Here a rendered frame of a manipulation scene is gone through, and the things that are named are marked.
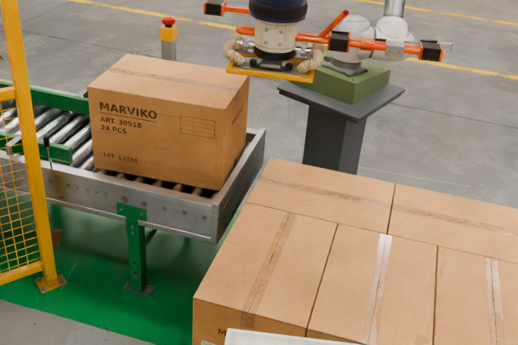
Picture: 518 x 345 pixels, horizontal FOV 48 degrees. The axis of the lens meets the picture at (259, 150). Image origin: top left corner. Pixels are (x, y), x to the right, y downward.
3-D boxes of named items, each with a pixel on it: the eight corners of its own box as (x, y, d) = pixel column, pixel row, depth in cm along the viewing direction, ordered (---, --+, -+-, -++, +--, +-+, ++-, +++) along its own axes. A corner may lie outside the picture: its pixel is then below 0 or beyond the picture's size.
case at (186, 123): (93, 167, 263) (86, 85, 242) (130, 128, 297) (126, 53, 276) (222, 192, 253) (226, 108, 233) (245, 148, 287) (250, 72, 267)
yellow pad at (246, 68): (225, 73, 227) (225, 61, 224) (230, 64, 235) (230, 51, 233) (312, 83, 224) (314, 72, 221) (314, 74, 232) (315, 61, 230)
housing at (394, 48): (384, 56, 226) (386, 45, 223) (383, 50, 232) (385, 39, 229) (402, 58, 225) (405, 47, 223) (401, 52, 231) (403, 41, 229)
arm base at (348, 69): (334, 58, 316) (336, 48, 314) (368, 71, 304) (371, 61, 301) (314, 63, 303) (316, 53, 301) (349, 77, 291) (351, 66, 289)
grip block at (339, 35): (327, 51, 227) (328, 36, 224) (327, 42, 235) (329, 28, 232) (348, 54, 226) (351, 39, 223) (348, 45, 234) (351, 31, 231)
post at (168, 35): (163, 190, 346) (159, 27, 296) (167, 184, 352) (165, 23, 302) (173, 192, 345) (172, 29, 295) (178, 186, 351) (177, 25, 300)
